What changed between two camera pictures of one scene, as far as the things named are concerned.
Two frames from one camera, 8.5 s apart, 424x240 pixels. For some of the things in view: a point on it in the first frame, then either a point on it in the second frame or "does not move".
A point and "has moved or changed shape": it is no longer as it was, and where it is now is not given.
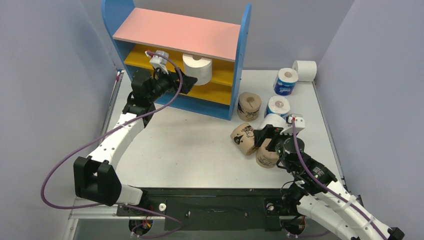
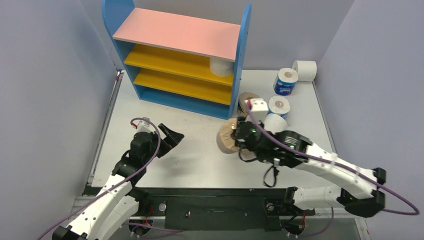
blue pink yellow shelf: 135,31 does not move
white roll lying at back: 306,70 does not move
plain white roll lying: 275,119 does not move
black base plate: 208,209 does not move
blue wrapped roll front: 277,104 does not move
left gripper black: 187,83 to 171,140
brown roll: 265,158 has moved or changed shape
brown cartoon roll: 248,106 does not move
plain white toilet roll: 198,67 to 221,68
